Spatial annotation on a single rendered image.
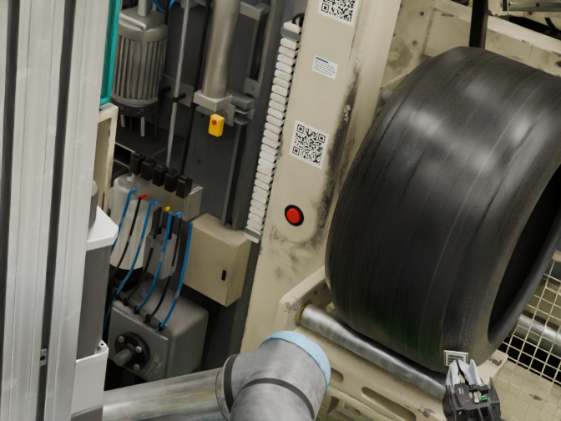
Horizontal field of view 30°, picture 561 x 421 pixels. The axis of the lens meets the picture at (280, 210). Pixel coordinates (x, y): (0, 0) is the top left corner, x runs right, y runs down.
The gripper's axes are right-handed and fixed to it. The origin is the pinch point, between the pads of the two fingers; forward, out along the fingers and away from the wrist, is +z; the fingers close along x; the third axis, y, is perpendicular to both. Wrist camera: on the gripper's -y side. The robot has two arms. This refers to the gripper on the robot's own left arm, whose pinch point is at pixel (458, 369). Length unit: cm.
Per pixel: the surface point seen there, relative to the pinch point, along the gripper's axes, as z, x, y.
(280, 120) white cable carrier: 49, 22, 23
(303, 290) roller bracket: 30.5, 23.6, -4.7
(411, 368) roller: 12.0, 6.6, -11.9
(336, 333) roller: 22.1, 19.0, -9.6
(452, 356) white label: 1.6, 0.5, 1.7
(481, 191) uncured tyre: 9.2, -7.3, 30.3
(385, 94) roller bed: 76, -2, 5
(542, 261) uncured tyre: 31.3, -24.1, -10.2
